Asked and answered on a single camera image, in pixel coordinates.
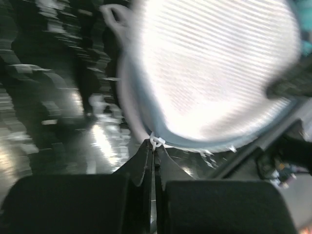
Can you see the teal cat-ear headphones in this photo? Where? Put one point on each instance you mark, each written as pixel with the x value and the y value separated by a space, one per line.
pixel 303 12

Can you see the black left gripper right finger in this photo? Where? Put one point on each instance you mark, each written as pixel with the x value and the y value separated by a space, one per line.
pixel 188 206

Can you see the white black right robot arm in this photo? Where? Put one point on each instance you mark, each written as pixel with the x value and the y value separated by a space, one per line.
pixel 290 154

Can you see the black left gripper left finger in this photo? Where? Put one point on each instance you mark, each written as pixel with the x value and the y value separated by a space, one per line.
pixel 119 203

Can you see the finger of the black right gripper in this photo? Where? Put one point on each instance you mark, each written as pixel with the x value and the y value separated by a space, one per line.
pixel 294 82

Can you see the white mesh laundry bag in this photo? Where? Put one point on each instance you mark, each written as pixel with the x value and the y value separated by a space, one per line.
pixel 195 72

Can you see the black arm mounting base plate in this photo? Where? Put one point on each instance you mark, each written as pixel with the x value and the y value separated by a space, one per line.
pixel 265 141

